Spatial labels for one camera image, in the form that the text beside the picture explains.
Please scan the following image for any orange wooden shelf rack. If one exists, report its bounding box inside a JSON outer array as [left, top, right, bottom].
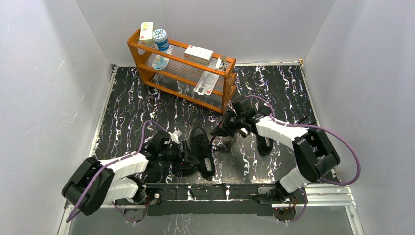
[[127, 29, 237, 113]]

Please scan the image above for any white rectangular box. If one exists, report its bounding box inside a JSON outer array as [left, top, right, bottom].
[[184, 45, 214, 66]]

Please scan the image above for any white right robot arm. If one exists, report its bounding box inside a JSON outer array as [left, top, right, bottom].
[[211, 98, 341, 203]]

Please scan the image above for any white yellow carton box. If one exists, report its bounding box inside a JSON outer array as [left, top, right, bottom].
[[139, 22, 154, 45]]

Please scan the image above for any light blue round disc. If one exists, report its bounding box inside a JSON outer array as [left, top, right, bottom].
[[152, 55, 170, 71]]

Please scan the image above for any black canvas shoe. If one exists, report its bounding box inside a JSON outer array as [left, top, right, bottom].
[[189, 127, 220, 181], [257, 136, 274, 156]]

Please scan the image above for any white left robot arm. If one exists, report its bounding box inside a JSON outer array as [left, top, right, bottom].
[[61, 130, 200, 215]]

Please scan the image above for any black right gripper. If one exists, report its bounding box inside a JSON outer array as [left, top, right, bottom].
[[210, 109, 245, 138]]

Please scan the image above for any aluminium frame rail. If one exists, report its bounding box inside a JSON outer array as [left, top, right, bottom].
[[65, 183, 357, 210]]

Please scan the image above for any clear plastic packet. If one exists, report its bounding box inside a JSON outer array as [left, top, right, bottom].
[[193, 71, 220, 96]]

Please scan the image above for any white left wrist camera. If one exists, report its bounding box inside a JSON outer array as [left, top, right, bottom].
[[170, 130, 182, 143]]

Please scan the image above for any blue lidded round jar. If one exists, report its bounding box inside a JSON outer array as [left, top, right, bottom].
[[152, 29, 169, 51]]

